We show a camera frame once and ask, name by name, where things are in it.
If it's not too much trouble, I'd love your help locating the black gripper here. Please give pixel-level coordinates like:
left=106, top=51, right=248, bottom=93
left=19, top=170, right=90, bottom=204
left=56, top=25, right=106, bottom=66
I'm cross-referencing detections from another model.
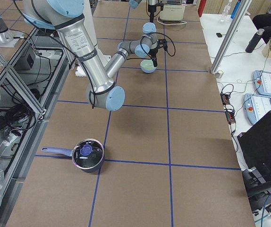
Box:
left=149, top=48, right=158, bottom=67
left=148, top=4, right=156, bottom=23

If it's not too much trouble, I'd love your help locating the green bowl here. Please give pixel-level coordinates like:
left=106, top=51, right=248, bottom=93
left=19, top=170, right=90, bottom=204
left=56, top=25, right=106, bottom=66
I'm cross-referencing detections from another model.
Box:
left=140, top=59, right=155, bottom=70

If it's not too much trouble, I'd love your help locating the blue bowl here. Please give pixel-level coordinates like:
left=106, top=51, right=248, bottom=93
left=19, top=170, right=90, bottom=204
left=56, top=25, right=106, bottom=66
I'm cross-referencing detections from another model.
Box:
left=141, top=68, right=156, bottom=74

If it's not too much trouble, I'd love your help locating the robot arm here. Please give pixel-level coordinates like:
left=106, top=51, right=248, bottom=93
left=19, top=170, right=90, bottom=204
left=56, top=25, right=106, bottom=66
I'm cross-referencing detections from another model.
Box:
left=128, top=0, right=158, bottom=23
left=23, top=0, right=158, bottom=111

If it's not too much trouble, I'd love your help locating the cream and chrome toaster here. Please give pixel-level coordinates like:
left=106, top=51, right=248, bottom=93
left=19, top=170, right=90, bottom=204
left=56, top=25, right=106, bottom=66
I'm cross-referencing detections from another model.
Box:
left=160, top=0, right=186, bottom=22

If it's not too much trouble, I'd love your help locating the clear plastic bottle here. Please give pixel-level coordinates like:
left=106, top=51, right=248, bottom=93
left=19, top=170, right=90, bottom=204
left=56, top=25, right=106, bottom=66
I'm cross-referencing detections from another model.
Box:
left=220, top=0, right=232, bottom=22

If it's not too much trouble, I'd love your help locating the black water bottle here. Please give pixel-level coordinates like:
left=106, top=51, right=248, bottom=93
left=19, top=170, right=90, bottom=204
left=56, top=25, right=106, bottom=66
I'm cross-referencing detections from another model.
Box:
left=245, top=28, right=265, bottom=53

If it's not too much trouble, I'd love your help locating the near blue teach pendant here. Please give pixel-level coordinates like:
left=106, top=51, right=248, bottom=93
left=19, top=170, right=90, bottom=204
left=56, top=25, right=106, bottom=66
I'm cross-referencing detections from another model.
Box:
left=244, top=94, right=271, bottom=125

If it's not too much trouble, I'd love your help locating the blue teach pendant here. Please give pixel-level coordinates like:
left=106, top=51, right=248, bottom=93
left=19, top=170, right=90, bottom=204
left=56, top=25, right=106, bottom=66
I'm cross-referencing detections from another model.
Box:
left=244, top=94, right=271, bottom=125
left=253, top=70, right=271, bottom=96

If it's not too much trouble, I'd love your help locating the far blue teach pendant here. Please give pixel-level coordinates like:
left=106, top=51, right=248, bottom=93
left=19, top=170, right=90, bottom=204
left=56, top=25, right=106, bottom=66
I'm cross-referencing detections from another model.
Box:
left=253, top=70, right=271, bottom=96

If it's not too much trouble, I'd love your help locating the dark blue saucepan with lid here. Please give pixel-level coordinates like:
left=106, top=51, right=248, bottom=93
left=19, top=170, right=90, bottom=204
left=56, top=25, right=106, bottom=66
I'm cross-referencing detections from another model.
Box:
left=41, top=139, right=105, bottom=173

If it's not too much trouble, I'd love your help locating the black laptop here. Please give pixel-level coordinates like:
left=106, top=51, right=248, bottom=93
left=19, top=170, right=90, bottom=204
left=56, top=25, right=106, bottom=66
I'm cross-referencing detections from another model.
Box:
left=237, top=110, right=271, bottom=180

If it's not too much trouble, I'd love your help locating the white toaster power cord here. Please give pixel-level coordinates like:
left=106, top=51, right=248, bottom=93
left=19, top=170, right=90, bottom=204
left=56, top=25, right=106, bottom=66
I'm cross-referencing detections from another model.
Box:
left=157, top=14, right=188, bottom=26

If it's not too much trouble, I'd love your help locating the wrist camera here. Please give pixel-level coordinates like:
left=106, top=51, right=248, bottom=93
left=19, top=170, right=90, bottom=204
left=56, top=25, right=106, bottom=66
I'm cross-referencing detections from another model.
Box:
left=157, top=39, right=168, bottom=51

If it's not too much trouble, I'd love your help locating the aluminium frame post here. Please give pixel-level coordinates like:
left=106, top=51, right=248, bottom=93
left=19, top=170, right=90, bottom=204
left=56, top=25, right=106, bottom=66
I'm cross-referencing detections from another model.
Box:
left=210, top=0, right=252, bottom=79

